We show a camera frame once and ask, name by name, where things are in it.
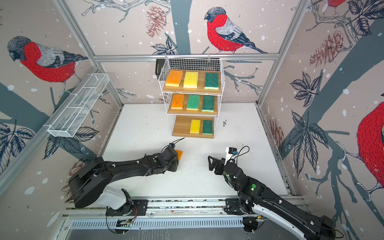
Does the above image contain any orange sponge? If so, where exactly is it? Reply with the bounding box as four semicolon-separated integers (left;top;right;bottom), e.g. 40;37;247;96
165;70;183;87
171;94;185;110
176;150;183;161

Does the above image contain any yellow sponge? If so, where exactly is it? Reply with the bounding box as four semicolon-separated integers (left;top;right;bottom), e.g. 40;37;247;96
183;71;199;89
190;119;201;134

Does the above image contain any dark green sponge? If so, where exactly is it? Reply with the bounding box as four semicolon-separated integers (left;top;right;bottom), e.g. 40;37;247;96
202;96;215;113
203;120;214;136

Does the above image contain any light green sponge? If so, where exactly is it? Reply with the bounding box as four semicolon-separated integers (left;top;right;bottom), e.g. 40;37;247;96
187;95;200;111

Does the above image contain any dark green sponge front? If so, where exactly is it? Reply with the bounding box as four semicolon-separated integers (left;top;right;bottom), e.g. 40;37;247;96
202;96;215;113

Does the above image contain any dark green sponge carried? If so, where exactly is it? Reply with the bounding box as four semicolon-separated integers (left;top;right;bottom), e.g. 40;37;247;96
205;73;219;90

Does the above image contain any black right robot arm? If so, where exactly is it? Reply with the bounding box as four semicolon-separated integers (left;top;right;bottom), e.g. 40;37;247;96
208;156;336;240

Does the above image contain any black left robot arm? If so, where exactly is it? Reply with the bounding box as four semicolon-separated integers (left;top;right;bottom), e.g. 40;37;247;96
69;144;179;215

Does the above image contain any middle wooden shelf board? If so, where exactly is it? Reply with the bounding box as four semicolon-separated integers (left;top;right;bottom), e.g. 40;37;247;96
166;94;221;117

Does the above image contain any top wooden shelf board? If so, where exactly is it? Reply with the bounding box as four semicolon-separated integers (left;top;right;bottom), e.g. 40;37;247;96
159;70;225;96

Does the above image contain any black box behind shelf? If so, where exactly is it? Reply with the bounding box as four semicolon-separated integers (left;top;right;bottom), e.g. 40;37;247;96
155;59;166;77

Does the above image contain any perforated metal vent strip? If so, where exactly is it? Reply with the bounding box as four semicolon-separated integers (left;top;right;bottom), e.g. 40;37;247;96
70;217;244;231

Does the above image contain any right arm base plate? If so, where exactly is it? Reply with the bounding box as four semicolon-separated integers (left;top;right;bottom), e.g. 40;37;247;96
224;197;268;216

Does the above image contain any aluminium mounting rail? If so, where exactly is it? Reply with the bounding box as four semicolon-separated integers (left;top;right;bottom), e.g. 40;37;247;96
61;196;313;218

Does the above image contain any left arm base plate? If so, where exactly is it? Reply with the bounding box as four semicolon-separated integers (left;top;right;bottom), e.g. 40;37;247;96
106;200;149;217

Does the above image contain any white wire three-tier shelf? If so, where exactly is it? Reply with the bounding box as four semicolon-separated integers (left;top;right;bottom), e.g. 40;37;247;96
156;57;225;139

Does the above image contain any white wire wall basket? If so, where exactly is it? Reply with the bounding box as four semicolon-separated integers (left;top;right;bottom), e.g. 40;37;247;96
48;73;110;138

